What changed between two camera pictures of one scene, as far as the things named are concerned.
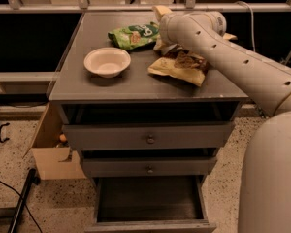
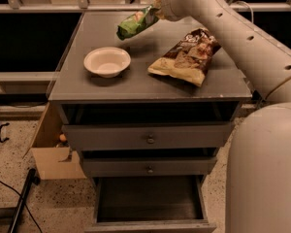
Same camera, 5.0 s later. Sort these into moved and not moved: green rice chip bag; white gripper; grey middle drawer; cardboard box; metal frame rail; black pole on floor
Moved: green rice chip bag; white gripper
Not moved: metal frame rail; cardboard box; black pole on floor; grey middle drawer
